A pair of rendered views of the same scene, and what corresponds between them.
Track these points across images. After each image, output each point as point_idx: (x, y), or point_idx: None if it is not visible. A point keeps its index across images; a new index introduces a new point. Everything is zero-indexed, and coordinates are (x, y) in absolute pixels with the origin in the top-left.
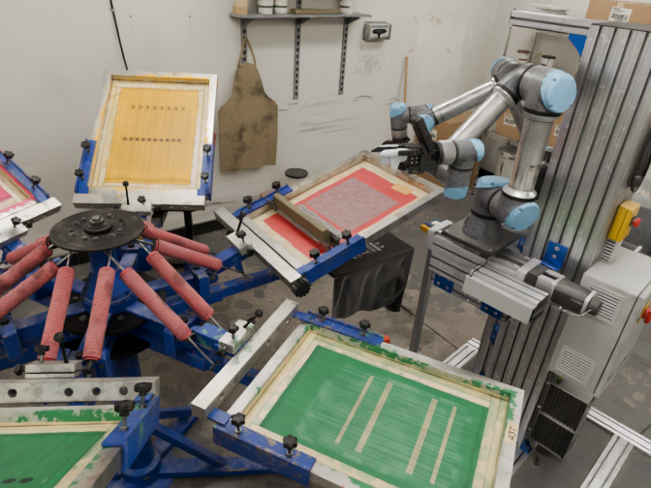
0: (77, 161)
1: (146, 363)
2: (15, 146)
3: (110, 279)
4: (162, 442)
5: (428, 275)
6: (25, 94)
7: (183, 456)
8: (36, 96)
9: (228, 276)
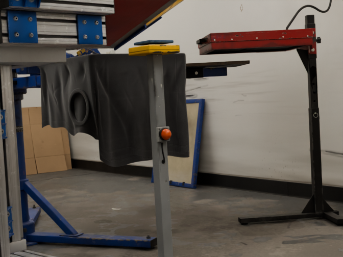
0: (296, 84)
1: (146, 227)
2: (261, 66)
3: None
4: (41, 233)
5: (150, 130)
6: (271, 20)
7: (30, 247)
8: (276, 22)
9: (319, 229)
